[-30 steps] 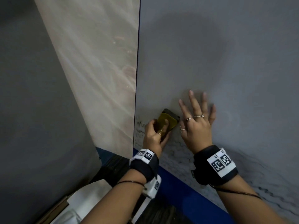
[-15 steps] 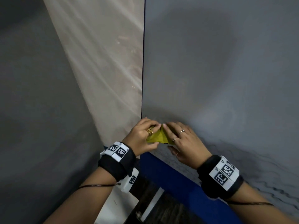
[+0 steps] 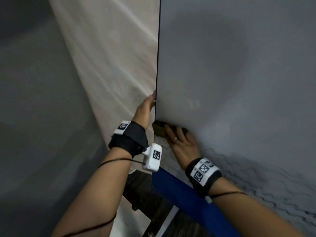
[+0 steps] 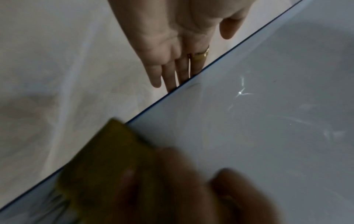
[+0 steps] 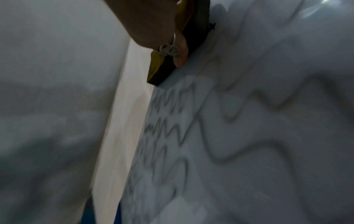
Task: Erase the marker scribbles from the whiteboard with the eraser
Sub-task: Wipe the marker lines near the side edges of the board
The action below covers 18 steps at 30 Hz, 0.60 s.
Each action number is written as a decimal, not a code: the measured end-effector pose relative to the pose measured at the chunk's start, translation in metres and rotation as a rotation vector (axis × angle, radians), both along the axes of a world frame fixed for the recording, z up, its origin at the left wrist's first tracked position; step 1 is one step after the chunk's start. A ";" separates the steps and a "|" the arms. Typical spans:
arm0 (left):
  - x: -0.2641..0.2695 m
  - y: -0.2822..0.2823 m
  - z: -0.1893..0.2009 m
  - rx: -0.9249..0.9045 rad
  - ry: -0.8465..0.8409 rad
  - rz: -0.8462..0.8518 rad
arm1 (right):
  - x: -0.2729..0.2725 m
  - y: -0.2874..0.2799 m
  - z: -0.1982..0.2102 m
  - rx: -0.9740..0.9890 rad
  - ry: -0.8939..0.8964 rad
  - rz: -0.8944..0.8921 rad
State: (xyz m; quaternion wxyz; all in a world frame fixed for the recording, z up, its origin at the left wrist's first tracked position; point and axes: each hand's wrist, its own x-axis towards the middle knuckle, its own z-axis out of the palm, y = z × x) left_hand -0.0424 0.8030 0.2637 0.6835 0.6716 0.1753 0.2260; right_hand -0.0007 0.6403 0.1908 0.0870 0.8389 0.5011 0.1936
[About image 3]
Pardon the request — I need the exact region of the person's left hand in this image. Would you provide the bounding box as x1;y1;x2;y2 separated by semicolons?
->
132;90;156;130

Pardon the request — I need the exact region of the person's right hand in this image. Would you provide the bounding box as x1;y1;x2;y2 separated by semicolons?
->
164;124;201;171

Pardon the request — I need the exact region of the yellow and black whiteboard eraser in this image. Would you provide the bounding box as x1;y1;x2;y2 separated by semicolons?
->
152;120;189;139

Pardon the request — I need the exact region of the large scribbled whiteboard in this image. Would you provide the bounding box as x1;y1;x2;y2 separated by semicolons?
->
153;0;316;237

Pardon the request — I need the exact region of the person's left forearm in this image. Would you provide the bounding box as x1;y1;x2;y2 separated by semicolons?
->
50;146;134;237

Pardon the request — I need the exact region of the person's right forearm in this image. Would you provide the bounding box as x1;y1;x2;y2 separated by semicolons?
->
211;177;307;237

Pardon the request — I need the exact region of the black wristband with marker tag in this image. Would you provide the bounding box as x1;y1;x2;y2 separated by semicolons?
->
185;158;223;198
108;120;149;157

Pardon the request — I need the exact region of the grey partition panel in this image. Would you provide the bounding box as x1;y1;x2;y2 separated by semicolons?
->
0;0;110;237

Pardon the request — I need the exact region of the thin black cable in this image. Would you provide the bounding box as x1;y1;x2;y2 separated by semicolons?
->
59;158;145;237
210;192;248;199

